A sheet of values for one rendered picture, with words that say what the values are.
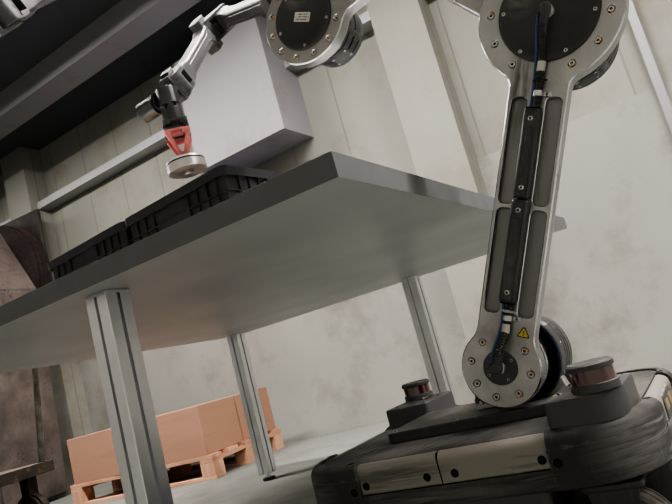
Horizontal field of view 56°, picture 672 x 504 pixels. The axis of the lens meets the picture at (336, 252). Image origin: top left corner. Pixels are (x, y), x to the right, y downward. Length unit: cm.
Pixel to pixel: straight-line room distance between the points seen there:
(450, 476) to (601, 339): 252
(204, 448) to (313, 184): 279
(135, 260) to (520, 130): 70
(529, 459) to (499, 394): 18
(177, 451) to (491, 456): 282
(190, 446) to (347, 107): 222
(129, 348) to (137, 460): 21
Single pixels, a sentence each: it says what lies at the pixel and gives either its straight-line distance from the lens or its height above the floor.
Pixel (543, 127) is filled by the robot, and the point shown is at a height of 70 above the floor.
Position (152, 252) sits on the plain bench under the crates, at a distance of 111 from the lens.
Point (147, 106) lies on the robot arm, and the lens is 182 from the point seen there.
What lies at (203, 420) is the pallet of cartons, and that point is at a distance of 359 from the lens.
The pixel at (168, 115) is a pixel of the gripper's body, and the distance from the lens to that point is 176.
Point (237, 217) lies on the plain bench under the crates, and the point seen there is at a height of 67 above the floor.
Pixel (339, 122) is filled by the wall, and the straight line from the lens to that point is 412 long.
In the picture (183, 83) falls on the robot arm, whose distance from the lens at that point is 185.
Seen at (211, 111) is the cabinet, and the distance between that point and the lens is 433.
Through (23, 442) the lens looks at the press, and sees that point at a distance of 506.
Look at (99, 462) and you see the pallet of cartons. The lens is 409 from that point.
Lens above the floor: 41
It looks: 10 degrees up
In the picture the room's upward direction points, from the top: 15 degrees counter-clockwise
